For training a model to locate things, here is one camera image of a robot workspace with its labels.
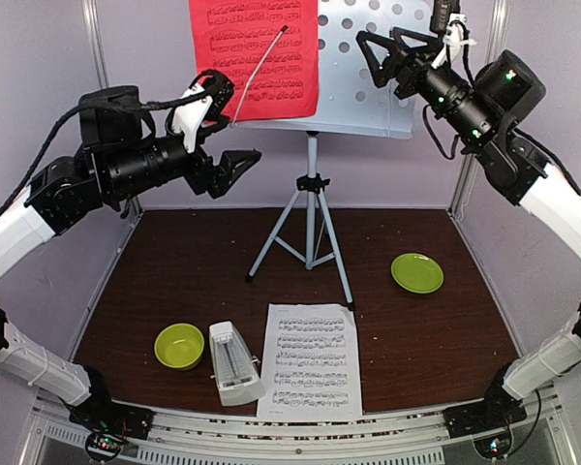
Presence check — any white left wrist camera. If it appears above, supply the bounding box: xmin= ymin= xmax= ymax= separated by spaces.
xmin=165 ymin=70 xmax=234 ymax=153

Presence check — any lime green plate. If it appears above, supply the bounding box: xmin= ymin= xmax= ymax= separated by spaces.
xmin=390 ymin=253 xmax=444 ymax=295

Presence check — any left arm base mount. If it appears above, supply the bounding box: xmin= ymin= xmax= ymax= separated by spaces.
xmin=63 ymin=390 xmax=154 ymax=440

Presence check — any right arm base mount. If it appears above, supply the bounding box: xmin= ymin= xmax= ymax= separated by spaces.
xmin=443 ymin=367 xmax=527 ymax=438

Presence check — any white metronome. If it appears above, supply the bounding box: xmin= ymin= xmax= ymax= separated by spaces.
xmin=208 ymin=321 xmax=265 ymax=407

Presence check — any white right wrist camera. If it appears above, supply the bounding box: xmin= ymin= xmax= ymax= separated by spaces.
xmin=430 ymin=0 xmax=477 ymax=74

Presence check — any red sheet music page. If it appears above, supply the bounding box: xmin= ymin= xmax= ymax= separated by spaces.
xmin=189 ymin=0 xmax=320 ymax=123

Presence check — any lime green bowl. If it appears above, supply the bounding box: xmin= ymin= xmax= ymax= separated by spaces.
xmin=154 ymin=323 xmax=205 ymax=371

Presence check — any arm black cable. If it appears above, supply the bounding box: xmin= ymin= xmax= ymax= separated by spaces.
xmin=505 ymin=382 xmax=543 ymax=447
xmin=0 ymin=99 xmax=209 ymax=219

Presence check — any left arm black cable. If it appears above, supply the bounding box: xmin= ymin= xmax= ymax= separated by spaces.
xmin=0 ymin=99 xmax=209 ymax=219

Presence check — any aluminium front rail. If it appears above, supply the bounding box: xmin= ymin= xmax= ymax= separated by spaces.
xmin=15 ymin=385 xmax=578 ymax=464

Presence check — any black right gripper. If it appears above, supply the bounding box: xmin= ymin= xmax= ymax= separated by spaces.
xmin=355 ymin=24 xmax=499 ymax=144

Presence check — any left aluminium corner post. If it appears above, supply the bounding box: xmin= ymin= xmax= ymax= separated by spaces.
xmin=80 ymin=0 xmax=144 ymax=217

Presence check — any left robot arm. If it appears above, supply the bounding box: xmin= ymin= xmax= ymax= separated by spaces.
xmin=0 ymin=73 xmax=260 ymax=430

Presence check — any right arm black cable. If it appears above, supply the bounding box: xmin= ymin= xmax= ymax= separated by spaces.
xmin=505 ymin=382 xmax=543 ymax=447

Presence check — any white folding music stand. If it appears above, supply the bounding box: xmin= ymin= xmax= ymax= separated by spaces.
xmin=231 ymin=0 xmax=432 ymax=312

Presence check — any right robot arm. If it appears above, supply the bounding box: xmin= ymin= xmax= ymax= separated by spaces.
xmin=356 ymin=19 xmax=581 ymax=261

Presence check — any white sheet music page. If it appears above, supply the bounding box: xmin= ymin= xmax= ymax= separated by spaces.
xmin=257 ymin=304 xmax=363 ymax=423

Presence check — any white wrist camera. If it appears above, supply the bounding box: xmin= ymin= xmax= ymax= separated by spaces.
xmin=165 ymin=70 xmax=234 ymax=153
xmin=430 ymin=0 xmax=477 ymax=74

